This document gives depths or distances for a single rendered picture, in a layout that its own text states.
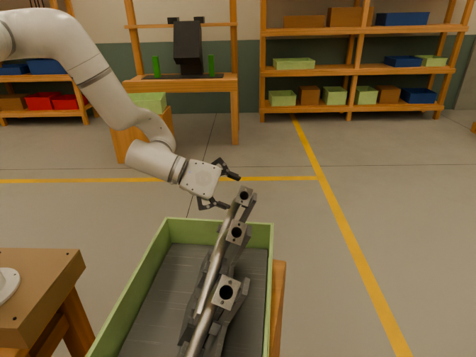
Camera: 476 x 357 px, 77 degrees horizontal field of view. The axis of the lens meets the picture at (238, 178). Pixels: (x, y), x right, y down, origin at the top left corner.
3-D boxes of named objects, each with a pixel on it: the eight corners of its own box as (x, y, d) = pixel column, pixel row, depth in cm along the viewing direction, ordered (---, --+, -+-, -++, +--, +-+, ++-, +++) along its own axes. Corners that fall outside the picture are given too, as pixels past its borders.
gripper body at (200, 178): (173, 184, 83) (211, 199, 84) (187, 151, 85) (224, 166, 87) (173, 190, 90) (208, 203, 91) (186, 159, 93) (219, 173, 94)
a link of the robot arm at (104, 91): (103, 65, 83) (162, 152, 99) (69, 88, 71) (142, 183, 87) (128, 53, 79) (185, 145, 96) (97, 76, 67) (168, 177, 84)
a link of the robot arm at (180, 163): (166, 180, 82) (177, 184, 82) (178, 151, 85) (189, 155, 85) (167, 185, 90) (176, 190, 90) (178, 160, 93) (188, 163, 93)
